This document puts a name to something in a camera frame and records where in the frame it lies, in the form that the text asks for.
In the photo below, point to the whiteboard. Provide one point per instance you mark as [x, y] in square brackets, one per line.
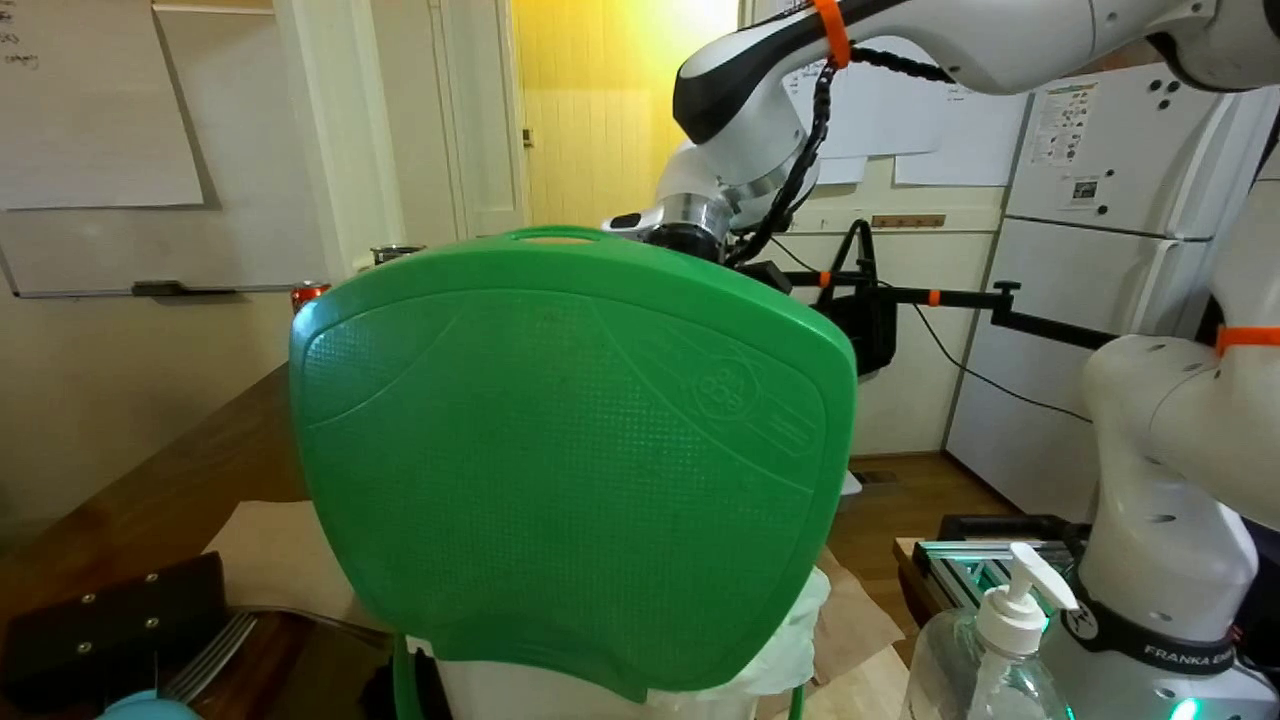
[89, 109]

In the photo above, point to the black box on table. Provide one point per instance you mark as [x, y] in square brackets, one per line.
[114, 638]

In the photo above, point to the hand sanitizer pump bottle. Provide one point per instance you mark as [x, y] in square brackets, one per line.
[985, 660]

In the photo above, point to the white bin with liner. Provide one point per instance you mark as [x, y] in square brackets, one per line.
[642, 680]

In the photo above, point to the white refrigerator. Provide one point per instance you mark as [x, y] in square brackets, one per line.
[1118, 197]

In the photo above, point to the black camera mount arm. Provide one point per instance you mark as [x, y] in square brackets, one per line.
[861, 300]

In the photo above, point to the aluminium frame stand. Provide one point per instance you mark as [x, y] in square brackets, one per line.
[969, 555]

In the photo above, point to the brown paper sheet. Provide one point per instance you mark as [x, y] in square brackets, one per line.
[839, 655]

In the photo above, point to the green bin lid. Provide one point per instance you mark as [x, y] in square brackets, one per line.
[572, 450]

